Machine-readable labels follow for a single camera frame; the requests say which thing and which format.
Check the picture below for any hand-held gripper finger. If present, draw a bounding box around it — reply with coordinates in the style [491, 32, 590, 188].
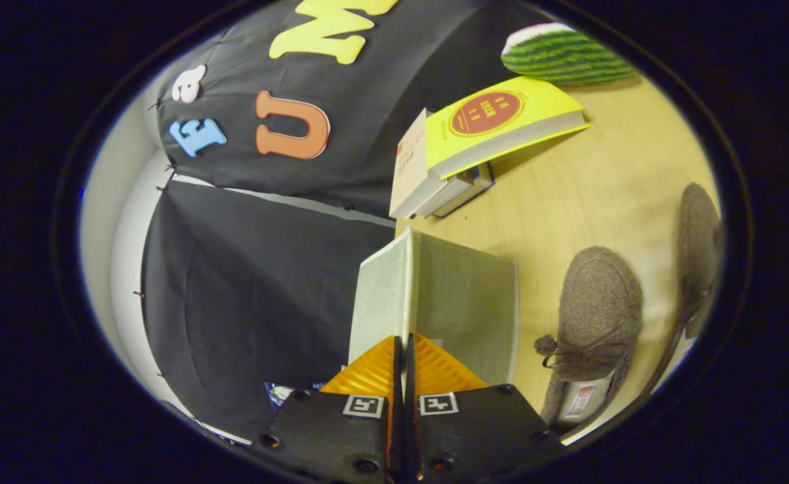
[404, 333, 566, 484]
[250, 335, 405, 484]

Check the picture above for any brown fuzzy shoe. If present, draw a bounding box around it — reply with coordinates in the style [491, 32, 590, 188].
[643, 183, 726, 397]
[534, 246, 644, 426]

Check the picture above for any dark blue book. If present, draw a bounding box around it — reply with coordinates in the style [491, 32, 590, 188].
[435, 161, 496, 218]

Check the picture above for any beige book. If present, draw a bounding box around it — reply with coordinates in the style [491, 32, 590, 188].
[389, 109, 449, 220]

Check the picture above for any yellow book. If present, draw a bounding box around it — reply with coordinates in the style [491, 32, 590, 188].
[425, 75, 591, 181]

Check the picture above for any watermelon slice plush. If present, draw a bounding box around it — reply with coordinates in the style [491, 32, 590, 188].
[500, 22, 637, 87]

